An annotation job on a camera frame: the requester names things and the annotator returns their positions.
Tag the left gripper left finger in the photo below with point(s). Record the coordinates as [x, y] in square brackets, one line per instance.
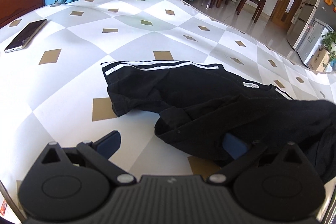
[101, 149]

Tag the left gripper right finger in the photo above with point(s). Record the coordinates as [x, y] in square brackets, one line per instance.
[240, 149]

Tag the black jacket with white stripes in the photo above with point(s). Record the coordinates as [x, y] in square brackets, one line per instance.
[199, 105]

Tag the checkered diamond tablecloth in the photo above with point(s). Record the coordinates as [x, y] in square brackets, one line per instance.
[54, 89]

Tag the cardboard box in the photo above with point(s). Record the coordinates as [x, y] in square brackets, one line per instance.
[319, 60]

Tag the smartphone on table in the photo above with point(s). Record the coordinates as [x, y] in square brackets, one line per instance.
[25, 35]

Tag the green potted plant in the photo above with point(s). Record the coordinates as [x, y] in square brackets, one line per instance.
[329, 43]

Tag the wooden chair by door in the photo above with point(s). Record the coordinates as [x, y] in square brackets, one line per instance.
[260, 5]

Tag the silver refrigerator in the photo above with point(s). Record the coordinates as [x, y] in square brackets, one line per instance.
[323, 10]

